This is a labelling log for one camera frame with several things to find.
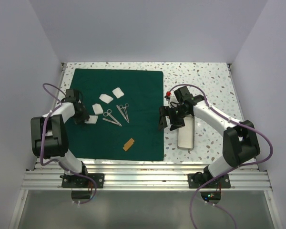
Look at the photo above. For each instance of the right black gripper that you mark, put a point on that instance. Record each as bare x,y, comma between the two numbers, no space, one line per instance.
166,110

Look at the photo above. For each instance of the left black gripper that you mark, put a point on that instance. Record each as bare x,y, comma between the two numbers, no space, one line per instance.
85,115

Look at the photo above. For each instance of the white gauze pad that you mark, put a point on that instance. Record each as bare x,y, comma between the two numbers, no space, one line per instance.
97,108
105,98
92,119
118,93

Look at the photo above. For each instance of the rectangular metal tray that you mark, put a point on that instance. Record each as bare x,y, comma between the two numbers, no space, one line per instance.
185,138

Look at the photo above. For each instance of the tan adhesive bandage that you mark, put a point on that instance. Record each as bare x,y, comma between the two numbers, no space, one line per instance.
126,147
129,142

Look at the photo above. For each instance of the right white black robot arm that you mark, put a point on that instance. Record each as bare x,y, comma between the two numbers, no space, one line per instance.
240,143

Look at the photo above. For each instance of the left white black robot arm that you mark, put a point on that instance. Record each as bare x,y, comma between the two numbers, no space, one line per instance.
49,139

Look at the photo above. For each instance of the silver surgical scissors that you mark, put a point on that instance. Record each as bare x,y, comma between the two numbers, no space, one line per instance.
108,117

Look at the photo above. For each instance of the silver surgical forceps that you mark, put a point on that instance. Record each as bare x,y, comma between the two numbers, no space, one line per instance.
123,111

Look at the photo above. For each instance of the dark green surgical cloth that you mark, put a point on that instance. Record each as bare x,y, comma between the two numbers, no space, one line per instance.
143,91

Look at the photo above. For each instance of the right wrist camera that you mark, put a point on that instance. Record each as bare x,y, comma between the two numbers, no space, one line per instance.
170,97

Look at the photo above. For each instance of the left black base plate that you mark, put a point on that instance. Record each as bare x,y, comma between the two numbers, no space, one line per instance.
82,181

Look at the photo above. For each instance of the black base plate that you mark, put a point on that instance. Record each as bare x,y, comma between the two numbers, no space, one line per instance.
82,181
197,179

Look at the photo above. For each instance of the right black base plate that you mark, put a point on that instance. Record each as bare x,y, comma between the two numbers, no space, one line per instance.
197,179

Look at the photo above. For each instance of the aluminium rail frame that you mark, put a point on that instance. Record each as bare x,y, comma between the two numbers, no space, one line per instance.
215,79

